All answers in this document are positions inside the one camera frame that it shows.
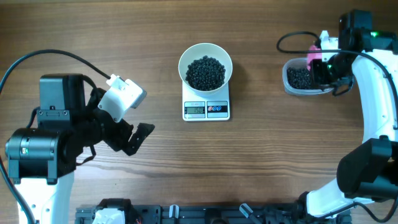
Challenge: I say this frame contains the pink measuring scoop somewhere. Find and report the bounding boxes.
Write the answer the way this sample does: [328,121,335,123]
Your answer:
[307,45,322,70]

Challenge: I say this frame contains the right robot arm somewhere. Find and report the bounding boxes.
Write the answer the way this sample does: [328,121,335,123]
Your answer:
[300,10,397,222]

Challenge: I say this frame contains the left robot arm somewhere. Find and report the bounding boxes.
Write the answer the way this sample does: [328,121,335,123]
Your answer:
[6,74,154,223]

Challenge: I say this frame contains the white digital kitchen scale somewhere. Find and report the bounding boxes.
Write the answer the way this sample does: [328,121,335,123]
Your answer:
[182,84,231,122]

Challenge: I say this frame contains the black beans in bowl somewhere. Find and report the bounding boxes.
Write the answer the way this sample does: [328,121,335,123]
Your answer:
[184,55,226,91]

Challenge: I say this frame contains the white bowl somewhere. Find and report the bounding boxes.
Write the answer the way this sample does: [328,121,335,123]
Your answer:
[178,43,233,96]

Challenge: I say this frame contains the clear plastic food container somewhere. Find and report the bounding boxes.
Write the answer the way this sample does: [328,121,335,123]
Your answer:
[282,57,333,96]

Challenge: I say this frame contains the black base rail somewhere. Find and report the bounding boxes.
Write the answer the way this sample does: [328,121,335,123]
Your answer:
[75,198,352,224]

